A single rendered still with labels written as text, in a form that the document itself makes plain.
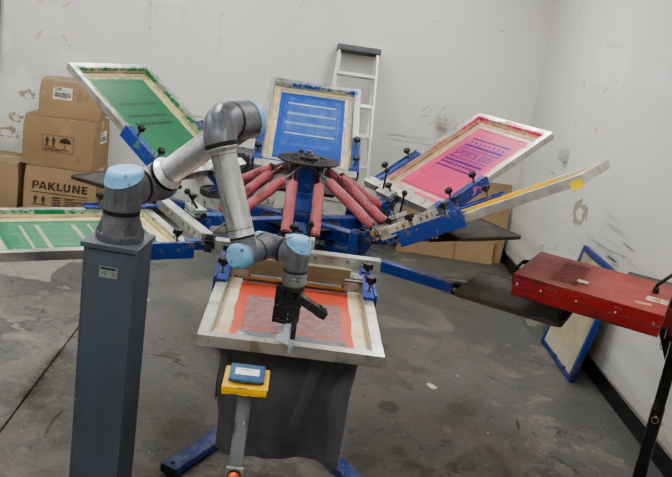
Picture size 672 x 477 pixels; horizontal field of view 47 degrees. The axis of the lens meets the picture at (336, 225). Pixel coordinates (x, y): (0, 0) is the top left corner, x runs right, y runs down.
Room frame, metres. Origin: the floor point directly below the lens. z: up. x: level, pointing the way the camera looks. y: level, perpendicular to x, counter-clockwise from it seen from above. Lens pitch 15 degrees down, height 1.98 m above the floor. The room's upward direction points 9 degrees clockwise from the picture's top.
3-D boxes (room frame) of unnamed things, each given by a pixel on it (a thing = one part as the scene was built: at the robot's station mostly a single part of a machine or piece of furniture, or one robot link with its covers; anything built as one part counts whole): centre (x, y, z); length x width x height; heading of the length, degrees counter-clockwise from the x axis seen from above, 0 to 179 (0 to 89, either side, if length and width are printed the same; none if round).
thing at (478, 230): (4.02, -0.38, 0.91); 1.34 x 0.40 x 0.08; 124
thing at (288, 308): (2.22, 0.11, 1.12); 0.09 x 0.08 x 0.12; 94
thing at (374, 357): (2.59, 0.11, 0.97); 0.79 x 0.58 x 0.04; 4
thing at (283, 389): (2.30, 0.09, 0.74); 0.45 x 0.03 x 0.43; 94
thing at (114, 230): (2.35, 0.68, 1.25); 0.15 x 0.15 x 0.10
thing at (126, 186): (2.36, 0.68, 1.37); 0.13 x 0.12 x 0.14; 154
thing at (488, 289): (3.35, -0.43, 0.91); 1.34 x 0.40 x 0.08; 64
